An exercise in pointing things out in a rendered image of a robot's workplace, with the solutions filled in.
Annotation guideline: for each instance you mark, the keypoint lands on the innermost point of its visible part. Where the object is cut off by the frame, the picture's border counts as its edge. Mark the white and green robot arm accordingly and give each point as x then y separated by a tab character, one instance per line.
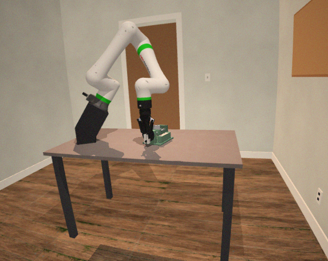
97	76

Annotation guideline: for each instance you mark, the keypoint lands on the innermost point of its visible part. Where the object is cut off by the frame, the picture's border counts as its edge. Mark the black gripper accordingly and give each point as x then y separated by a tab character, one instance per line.
144	121

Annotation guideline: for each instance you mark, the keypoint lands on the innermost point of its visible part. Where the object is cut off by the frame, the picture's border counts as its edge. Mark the green clamp slide with handwheel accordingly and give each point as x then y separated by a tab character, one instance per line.
160	135

